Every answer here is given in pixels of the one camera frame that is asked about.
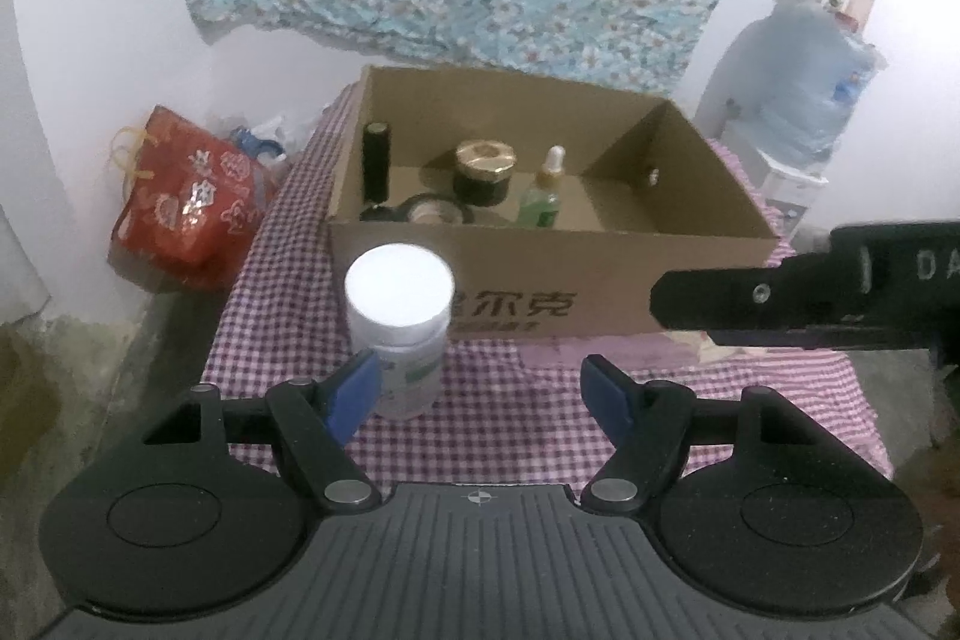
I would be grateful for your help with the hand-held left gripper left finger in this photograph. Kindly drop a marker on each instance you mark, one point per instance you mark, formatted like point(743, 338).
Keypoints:
point(356, 389)

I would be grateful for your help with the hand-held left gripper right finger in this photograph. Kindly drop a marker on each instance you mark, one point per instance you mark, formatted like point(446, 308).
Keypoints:
point(604, 389)

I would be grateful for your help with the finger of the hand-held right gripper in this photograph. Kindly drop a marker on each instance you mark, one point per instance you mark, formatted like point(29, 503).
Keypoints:
point(825, 338)
point(750, 299)

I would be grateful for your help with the brown cardboard box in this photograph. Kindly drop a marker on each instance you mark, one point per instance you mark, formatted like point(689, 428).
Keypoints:
point(600, 302)

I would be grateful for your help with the white pill bottle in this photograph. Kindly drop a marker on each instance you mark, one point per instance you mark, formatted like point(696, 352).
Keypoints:
point(397, 287)

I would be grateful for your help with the black tape roll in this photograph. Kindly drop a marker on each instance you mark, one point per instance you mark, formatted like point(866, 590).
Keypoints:
point(431, 209)

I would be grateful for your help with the green dropper bottle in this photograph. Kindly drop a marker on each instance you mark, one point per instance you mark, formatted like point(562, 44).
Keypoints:
point(540, 201)

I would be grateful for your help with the black lipstick tube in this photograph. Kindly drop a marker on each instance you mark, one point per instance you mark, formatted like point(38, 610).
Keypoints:
point(377, 160)

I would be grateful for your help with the black jar with gold lid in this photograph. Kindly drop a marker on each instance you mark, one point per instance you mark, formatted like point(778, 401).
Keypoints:
point(484, 175)

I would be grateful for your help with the person's right forearm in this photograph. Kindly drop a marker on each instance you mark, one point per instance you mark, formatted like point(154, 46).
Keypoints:
point(946, 482)

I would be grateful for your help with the purple checked tablecloth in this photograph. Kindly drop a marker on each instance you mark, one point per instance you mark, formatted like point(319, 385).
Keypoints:
point(510, 400)

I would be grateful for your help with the white water dispenser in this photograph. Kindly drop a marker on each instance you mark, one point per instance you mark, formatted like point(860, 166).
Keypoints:
point(787, 190)

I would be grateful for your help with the large blue water jug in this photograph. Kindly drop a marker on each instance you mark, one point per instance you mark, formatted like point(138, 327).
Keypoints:
point(795, 85)

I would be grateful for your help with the red patterned gift bag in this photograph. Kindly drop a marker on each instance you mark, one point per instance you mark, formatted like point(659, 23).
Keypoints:
point(187, 197)

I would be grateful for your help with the blue and white plastic bag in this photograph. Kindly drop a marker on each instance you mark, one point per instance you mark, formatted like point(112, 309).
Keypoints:
point(255, 144)

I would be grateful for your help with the brown cardboard piece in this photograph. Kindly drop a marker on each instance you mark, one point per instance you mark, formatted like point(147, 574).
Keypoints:
point(26, 392)

